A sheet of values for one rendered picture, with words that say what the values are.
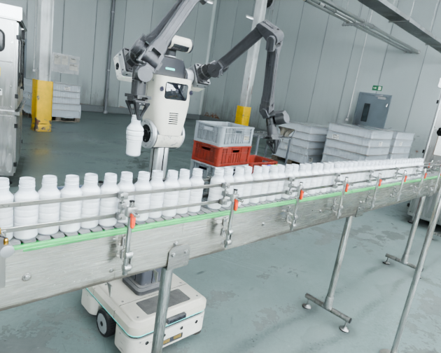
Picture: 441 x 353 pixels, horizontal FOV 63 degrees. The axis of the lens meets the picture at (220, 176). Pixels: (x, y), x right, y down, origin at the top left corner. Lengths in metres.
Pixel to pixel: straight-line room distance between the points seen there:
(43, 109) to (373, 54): 9.38
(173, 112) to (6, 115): 3.10
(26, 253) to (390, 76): 11.66
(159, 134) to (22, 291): 1.08
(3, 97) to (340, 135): 6.17
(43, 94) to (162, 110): 7.09
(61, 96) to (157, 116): 8.98
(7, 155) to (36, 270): 3.81
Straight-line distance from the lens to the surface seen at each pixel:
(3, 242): 0.93
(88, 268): 1.20
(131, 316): 2.08
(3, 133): 4.84
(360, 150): 7.97
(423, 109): 11.76
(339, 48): 13.11
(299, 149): 8.77
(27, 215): 1.08
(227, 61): 2.00
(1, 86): 4.78
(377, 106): 12.17
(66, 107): 10.92
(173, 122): 1.97
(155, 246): 1.30
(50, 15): 9.12
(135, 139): 1.51
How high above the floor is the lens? 1.46
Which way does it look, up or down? 13 degrees down
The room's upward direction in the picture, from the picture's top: 9 degrees clockwise
